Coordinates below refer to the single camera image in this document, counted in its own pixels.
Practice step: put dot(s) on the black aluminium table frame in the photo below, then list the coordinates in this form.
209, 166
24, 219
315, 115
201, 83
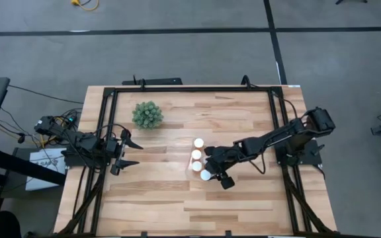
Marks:
190, 89

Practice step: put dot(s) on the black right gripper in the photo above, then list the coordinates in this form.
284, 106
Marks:
225, 160

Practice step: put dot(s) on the white cup bottom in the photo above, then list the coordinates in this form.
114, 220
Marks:
205, 174

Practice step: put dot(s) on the black router with antennas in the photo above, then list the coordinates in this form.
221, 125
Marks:
154, 81

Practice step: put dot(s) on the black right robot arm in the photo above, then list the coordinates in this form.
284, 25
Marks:
286, 134

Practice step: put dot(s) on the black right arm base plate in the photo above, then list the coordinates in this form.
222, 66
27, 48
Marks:
313, 155

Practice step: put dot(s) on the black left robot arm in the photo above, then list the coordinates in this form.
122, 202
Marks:
78, 139

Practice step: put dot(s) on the potted green artificial plant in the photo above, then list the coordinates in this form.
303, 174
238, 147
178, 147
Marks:
147, 115

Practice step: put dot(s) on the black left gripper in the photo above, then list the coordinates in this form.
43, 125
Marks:
116, 152

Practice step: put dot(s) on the white cup top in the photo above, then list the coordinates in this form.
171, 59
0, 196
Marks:
198, 142

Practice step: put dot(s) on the white cup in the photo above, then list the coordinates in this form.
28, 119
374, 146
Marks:
196, 154
205, 174
198, 142
196, 166

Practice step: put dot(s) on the white paper box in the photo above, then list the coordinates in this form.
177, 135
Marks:
45, 172

